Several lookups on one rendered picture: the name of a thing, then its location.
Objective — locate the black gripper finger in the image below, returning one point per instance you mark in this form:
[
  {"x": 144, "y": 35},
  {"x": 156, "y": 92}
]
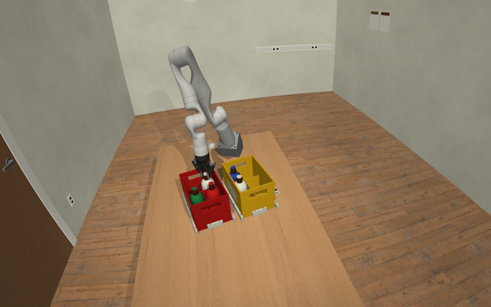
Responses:
[
  {"x": 208, "y": 169},
  {"x": 198, "y": 167}
]

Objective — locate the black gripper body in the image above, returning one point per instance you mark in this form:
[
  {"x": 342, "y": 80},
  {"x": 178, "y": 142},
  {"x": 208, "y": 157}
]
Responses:
[{"x": 203, "y": 159}]

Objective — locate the white bottle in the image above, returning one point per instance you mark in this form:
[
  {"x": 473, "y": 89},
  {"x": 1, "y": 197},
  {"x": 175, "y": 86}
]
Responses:
[{"x": 205, "y": 181}]

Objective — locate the red crate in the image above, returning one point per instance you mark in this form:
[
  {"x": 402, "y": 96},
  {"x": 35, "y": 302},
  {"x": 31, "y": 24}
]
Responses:
[{"x": 208, "y": 211}]

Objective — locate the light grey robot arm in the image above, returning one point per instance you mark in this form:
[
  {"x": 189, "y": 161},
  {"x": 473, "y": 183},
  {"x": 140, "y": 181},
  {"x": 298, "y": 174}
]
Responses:
[{"x": 196, "y": 96}]

